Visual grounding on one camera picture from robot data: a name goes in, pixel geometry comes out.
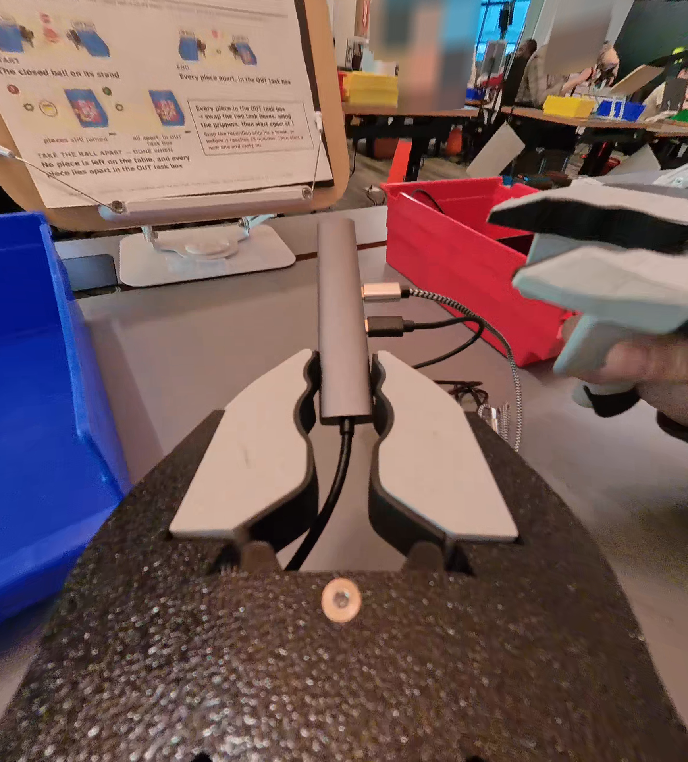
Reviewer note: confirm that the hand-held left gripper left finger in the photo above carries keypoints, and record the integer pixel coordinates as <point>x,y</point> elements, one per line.
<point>248,446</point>

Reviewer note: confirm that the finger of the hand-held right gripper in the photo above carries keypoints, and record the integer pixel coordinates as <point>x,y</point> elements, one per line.
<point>606,199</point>
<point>618,286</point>

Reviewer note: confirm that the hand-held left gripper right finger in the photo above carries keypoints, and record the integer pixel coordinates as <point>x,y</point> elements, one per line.
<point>439,458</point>

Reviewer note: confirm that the red plastic bin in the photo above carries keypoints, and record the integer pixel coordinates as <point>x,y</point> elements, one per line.
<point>451,262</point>

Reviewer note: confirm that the person's right hand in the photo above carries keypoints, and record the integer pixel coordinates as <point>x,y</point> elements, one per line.
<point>683,381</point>

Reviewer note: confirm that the wooden table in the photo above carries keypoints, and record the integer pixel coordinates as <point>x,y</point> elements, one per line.
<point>618,122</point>
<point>409,110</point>

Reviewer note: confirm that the small blue bin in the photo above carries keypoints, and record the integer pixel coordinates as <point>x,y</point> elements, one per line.
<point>621,109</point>

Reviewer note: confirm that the small yellow bin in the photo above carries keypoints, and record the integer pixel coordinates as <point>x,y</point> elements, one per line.
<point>567,107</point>

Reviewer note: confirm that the white card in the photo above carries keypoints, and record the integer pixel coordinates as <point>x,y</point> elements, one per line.
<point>497,152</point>

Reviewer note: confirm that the blue plastic bin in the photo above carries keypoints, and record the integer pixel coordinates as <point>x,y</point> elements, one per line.
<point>16,416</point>

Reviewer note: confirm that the large yellow bin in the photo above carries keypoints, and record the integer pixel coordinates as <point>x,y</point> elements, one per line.
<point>370,89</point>

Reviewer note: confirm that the instruction sheet on stand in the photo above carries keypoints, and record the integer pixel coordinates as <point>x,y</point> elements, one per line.
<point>326,89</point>

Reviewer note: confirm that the printed instruction sheet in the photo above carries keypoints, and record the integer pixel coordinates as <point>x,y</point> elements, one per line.
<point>141,119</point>

